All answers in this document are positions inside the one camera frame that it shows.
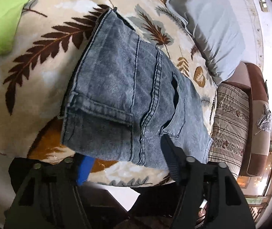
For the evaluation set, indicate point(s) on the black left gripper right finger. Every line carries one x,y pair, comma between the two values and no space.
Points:
210,195

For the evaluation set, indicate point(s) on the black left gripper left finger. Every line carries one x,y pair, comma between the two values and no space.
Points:
46,195

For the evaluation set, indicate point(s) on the grey denim pants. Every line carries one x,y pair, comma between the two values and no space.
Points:
124,95

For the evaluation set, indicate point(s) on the striped beige floral pillow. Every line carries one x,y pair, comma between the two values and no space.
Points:
230,128

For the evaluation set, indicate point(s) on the brown wooden headboard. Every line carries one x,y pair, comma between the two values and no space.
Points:
247,77

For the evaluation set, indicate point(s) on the beige leaf pattern blanket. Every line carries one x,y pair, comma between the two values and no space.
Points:
47,45

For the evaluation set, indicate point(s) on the light grey pillow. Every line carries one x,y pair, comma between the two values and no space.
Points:
216,32

